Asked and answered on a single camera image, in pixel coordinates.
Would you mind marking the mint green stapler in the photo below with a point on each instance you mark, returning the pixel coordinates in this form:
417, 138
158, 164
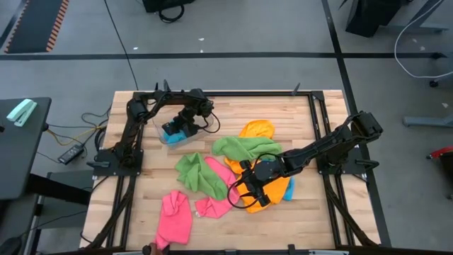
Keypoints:
21, 112

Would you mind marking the red and black stool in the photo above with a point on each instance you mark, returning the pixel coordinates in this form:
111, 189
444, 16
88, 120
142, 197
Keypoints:
440, 152

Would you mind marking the black cabinet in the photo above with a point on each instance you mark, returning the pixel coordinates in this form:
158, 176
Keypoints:
371, 16

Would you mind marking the black power adapter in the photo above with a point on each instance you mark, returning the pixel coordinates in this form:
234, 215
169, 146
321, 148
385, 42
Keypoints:
70, 154

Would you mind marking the black mat with orange edge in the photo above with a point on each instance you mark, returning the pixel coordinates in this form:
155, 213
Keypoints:
35, 25

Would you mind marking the black caster wheel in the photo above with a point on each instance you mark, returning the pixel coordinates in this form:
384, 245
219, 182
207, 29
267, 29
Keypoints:
434, 84

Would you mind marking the black equipment box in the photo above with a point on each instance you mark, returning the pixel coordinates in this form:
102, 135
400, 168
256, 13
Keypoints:
166, 4

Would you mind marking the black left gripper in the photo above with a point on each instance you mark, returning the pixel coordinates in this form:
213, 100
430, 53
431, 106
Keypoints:
185, 124

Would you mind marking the black side table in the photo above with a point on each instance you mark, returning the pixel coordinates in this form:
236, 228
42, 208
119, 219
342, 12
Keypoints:
21, 159

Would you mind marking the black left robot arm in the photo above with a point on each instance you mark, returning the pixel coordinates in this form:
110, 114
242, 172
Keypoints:
131, 141

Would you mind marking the pink microfiber towel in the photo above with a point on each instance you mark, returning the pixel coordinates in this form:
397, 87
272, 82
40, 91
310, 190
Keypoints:
216, 207
175, 219

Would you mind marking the clear plastic bin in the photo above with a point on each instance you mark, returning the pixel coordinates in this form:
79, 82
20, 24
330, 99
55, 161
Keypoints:
159, 120

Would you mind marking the orange microfiber towel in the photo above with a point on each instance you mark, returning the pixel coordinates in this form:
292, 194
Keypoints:
258, 128
277, 191

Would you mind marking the blue microfiber towel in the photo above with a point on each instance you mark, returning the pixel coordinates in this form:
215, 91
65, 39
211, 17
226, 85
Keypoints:
290, 189
176, 139

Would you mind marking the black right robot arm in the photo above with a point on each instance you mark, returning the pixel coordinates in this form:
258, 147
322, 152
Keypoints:
339, 140

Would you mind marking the green microfiber towel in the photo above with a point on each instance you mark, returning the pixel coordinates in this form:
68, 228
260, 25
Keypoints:
198, 175
247, 148

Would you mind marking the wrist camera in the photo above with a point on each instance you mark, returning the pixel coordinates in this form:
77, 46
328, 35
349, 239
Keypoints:
246, 165
167, 127

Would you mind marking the grey desk foot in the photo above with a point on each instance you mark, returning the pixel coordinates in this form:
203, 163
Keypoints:
428, 121

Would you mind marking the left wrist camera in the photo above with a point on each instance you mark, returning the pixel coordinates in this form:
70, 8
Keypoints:
167, 127

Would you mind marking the grey desk leg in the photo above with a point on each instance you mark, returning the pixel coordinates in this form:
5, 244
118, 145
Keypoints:
421, 25

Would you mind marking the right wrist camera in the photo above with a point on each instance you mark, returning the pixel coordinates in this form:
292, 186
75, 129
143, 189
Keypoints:
246, 165

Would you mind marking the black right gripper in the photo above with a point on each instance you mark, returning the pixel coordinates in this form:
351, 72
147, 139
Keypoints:
268, 171

